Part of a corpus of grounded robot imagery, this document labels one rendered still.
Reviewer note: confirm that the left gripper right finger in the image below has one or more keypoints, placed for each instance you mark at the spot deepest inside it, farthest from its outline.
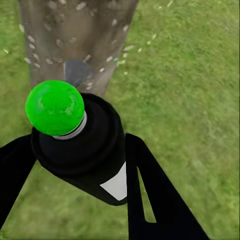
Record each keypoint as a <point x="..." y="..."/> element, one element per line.
<point x="174" y="219"/>

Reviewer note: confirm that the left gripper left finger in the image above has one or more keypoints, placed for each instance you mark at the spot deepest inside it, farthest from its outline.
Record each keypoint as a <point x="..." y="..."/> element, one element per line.
<point x="16" y="162"/>

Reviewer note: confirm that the pesticide atomizer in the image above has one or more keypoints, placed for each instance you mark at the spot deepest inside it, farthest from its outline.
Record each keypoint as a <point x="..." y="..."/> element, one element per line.
<point x="79" y="137"/>

